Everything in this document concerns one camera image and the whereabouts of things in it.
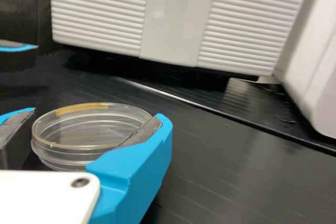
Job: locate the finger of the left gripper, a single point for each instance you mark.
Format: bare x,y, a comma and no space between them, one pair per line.
15,47

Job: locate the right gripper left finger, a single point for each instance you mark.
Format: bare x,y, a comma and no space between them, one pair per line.
13,127

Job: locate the petri dish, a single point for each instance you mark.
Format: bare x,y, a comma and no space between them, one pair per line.
86,129

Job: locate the black platform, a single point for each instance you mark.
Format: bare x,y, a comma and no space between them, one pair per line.
223,171
262,103

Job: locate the white incubator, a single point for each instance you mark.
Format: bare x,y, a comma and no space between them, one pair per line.
168,16

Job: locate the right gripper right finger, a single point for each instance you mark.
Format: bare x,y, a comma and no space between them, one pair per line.
131,176

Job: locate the incubator door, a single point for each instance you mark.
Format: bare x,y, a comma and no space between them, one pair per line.
312,58

